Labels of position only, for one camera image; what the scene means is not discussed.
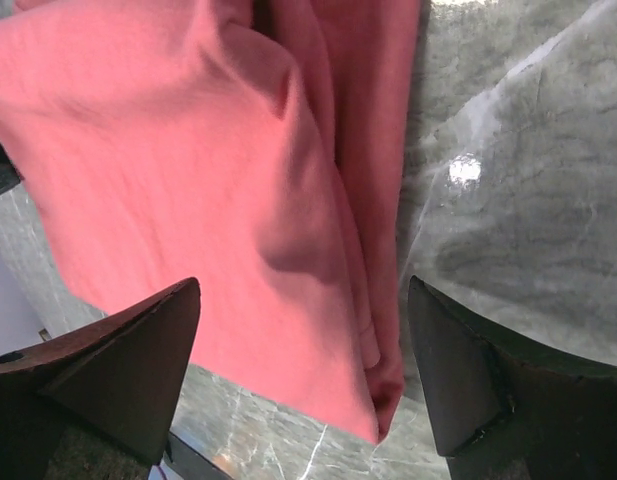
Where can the salmon pink t shirt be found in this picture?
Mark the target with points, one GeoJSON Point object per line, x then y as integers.
{"type": "Point", "coordinates": [256, 146]}

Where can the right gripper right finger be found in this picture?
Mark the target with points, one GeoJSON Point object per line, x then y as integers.
{"type": "Point", "coordinates": [504, 406]}

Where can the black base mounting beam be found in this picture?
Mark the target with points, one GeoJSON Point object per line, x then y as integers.
{"type": "Point", "coordinates": [190, 464]}

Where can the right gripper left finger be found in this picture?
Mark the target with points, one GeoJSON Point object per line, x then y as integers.
{"type": "Point", "coordinates": [98, 402]}

